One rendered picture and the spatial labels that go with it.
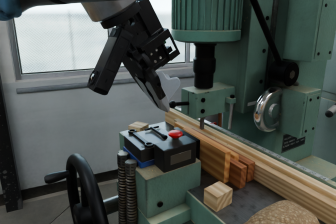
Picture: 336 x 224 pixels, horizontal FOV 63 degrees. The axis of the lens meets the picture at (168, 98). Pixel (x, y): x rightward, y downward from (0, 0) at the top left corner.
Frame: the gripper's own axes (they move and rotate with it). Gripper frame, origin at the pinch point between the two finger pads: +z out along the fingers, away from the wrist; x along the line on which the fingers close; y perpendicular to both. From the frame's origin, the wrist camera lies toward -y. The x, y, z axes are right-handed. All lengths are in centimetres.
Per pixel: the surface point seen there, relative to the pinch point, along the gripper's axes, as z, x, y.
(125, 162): 6.0, 2.9, -11.7
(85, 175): 4.7, 6.6, -19.2
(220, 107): 17.3, 8.2, 17.4
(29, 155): 55, 149, -51
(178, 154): 8.4, -3.7, -3.0
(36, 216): 84, 129, -70
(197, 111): 13.0, 8.2, 10.7
